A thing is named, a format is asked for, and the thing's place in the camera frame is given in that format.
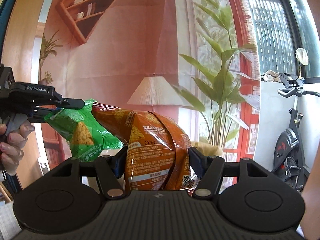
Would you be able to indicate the green snack packet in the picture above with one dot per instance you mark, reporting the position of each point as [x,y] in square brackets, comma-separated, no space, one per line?
[82,132]

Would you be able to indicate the pale round object on stick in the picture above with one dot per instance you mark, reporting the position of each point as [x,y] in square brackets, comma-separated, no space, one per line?
[302,56]

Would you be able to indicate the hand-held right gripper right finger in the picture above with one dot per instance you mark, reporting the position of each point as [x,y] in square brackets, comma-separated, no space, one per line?
[197,162]

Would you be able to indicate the black exercise bike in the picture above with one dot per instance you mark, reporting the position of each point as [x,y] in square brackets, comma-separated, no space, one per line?
[290,150]

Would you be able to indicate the crumpled pale cloth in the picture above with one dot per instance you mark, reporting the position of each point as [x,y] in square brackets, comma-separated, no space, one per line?
[272,75]

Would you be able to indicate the person's left hand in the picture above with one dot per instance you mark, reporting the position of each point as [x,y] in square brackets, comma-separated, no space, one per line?
[12,150]

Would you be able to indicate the curved wooden frame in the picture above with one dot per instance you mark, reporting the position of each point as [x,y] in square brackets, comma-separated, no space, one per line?
[22,42]

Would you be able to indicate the cardboard box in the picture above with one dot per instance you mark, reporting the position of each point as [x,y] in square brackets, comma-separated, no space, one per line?
[210,148]

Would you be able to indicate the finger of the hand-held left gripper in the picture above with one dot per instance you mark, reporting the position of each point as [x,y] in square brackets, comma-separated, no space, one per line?
[71,103]
[38,115]

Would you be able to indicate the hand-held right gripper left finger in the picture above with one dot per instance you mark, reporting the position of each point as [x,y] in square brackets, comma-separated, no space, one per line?
[119,165]

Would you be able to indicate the printed room backdrop cloth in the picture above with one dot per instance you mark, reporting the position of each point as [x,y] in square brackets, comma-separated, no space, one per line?
[125,55]

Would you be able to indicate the dark framed window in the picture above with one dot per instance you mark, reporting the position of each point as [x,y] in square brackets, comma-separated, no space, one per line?
[275,30]

